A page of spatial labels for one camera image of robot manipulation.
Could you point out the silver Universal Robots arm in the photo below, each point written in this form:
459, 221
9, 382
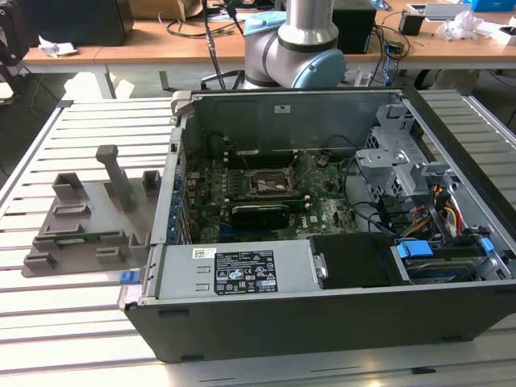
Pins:
306, 32

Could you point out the CPU socket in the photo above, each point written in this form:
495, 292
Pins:
268, 185

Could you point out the crumpled white paper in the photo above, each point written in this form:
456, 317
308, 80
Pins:
56, 48

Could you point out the large black box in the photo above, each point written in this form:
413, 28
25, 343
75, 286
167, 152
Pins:
80, 20

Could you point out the long wooden desk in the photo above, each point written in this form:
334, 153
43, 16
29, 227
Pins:
161, 50

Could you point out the brown cardboard box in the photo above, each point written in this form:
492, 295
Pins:
161, 8

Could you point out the grey parts rack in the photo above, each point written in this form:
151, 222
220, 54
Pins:
101, 201

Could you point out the green RAM stick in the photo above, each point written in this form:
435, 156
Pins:
92, 235

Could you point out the small blue plastic clip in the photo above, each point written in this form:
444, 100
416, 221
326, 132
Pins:
128, 278

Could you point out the black RAM slot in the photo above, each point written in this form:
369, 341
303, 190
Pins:
298, 206
262, 163
266, 154
266, 197

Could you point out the grey power supply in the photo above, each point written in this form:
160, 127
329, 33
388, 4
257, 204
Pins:
181, 270

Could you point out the blue expansion slot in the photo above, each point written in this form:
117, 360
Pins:
225, 231

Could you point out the black graphics card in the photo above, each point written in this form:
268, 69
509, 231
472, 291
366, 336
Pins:
258, 219

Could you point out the round coin battery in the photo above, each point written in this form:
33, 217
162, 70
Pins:
322, 162

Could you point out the black speaker box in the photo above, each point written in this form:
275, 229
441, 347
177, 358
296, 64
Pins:
354, 28

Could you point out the green motherboard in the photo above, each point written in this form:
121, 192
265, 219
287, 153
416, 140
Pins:
322, 209

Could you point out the grey metal drive cage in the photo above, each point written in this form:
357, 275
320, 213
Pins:
387, 169

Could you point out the small black open box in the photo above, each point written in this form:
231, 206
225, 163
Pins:
411, 24

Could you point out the open black PC case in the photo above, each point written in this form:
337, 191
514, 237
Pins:
282, 330

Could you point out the black plastic shroud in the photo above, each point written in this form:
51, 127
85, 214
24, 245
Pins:
354, 258

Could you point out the flat white box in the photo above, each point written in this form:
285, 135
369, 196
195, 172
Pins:
447, 11

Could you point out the crumpled clear plastic bag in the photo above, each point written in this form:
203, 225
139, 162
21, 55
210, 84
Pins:
463, 24

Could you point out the hard disk in blue carrier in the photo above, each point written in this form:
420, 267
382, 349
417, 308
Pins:
431, 270

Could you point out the blue box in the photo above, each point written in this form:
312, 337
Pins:
496, 5

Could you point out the white box with black inlay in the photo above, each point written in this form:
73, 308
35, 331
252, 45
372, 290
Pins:
508, 36

